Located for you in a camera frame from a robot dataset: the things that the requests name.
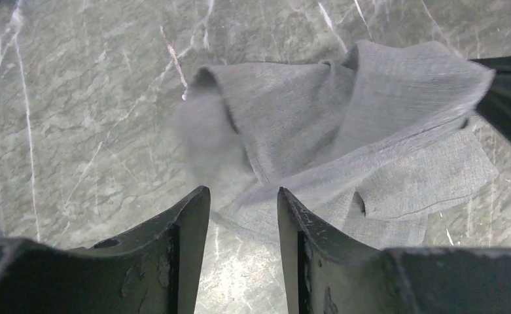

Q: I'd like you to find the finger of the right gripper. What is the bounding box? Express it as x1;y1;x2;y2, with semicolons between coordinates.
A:
470;52;511;158

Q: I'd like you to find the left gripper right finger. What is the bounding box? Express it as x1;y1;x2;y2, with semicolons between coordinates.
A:
277;188;511;314

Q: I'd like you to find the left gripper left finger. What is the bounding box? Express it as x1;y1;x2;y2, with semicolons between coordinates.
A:
0;186;211;313

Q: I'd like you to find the grey cloth napkin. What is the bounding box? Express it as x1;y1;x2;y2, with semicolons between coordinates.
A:
175;41;497;248

